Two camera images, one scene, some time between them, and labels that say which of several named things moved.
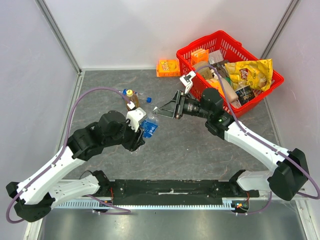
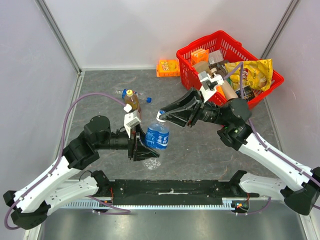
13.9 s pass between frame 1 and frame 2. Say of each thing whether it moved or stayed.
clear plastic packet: stayed
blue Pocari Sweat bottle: moved
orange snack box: stayed
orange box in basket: stayed
